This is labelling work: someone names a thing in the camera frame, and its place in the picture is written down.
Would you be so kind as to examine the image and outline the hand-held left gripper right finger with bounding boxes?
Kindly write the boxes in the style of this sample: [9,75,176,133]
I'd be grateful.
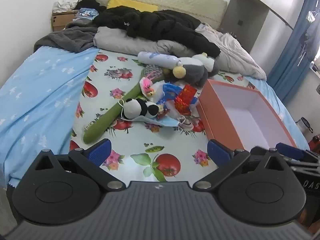
[192,139,292,190]

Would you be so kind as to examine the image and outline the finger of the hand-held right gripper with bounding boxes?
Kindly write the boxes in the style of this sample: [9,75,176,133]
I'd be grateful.
[275,142,320,167]

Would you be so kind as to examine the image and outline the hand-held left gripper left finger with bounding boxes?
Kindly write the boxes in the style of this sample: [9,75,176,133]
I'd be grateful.
[35,139,125,190]

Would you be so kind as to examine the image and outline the pink cardboard box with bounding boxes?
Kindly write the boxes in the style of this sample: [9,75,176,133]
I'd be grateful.
[196,79,298,153]

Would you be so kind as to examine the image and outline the panda plush toy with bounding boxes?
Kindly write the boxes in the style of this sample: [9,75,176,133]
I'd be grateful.
[121,98,160,120]

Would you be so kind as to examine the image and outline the blue face mask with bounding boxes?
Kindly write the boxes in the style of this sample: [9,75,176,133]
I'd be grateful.
[119,99,191,128]

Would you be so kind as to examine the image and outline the red foil tea packet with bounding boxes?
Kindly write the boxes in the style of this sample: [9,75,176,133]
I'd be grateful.
[174,85,198,113]

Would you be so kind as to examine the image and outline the blue white plastic bag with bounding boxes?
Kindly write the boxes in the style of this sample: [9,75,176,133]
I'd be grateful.
[157,84,200,120]

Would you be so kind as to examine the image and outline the red object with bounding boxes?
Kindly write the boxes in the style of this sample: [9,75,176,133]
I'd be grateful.
[308,135,320,153]

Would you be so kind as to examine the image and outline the grey round container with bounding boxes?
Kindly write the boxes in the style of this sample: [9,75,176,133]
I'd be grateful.
[296,117,313,133]

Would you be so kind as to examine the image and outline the green massage hammer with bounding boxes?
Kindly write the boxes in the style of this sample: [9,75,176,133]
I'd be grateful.
[83,64,165,145]

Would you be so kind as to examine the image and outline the pink feather toy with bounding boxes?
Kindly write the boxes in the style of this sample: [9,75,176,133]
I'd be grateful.
[139,77,157,98]

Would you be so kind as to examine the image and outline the grey penguin plush toy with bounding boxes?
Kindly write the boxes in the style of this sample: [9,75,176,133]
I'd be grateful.
[172,52,220,85]

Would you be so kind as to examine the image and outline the blue curtain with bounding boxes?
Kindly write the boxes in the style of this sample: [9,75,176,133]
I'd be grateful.
[267,0,320,103]

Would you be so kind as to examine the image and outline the light blue bedsheet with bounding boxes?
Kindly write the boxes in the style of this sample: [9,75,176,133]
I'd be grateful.
[0,46,310,188]

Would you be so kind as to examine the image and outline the beige quilt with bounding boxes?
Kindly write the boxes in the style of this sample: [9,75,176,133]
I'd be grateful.
[195,22,267,80]

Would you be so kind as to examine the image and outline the white lotion bottle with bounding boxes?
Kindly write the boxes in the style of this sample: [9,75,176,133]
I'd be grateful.
[137,51,183,70]

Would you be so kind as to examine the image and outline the dark blue hanging garment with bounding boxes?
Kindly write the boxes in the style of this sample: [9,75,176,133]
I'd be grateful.
[297,11,320,67]

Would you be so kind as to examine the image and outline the dark grey fleece blanket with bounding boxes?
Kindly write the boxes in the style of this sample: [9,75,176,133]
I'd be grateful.
[34,21,100,53]

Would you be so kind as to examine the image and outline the black puffer jacket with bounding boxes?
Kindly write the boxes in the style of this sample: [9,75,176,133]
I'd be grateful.
[94,6,222,58]

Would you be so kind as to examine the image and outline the grey cabinet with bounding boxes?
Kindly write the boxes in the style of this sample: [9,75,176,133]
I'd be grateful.
[220,0,300,53]

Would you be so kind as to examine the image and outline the blue printed packet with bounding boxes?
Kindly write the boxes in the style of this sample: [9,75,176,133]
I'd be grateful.
[75,8,99,20]

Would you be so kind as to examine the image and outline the black garment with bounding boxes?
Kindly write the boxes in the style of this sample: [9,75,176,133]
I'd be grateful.
[75,0,107,12]

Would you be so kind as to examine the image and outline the yellow pillow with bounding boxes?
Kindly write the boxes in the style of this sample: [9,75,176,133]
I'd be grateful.
[107,0,159,12]

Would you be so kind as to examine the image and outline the white crumpled clothes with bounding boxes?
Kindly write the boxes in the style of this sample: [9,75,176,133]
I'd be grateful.
[52,0,79,13]

